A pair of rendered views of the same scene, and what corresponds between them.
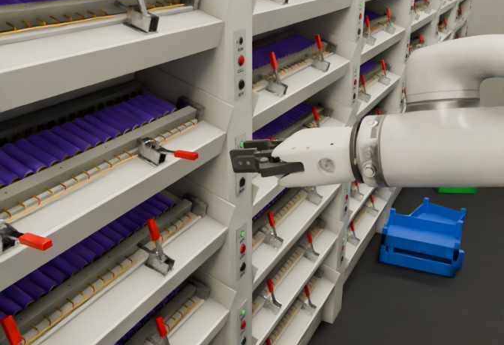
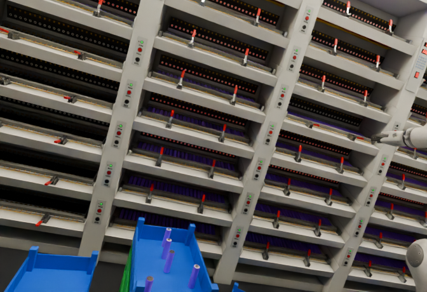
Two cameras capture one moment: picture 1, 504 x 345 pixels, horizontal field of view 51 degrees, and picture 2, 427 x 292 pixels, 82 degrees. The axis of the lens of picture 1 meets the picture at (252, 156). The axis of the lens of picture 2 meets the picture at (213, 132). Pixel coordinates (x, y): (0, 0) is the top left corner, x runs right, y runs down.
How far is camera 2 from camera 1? 0.88 m
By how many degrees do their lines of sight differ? 51
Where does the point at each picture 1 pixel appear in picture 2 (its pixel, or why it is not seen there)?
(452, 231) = not seen: outside the picture
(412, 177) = (418, 139)
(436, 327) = not seen: outside the picture
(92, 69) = (344, 105)
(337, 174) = (396, 137)
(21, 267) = (309, 133)
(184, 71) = (373, 130)
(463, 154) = not seen: outside the picture
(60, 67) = (337, 100)
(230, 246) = (366, 189)
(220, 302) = (354, 209)
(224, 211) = (368, 175)
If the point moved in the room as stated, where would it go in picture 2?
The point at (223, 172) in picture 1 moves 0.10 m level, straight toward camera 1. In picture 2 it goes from (373, 162) to (368, 162)
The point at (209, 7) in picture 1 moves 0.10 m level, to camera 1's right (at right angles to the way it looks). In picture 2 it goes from (389, 112) to (410, 116)
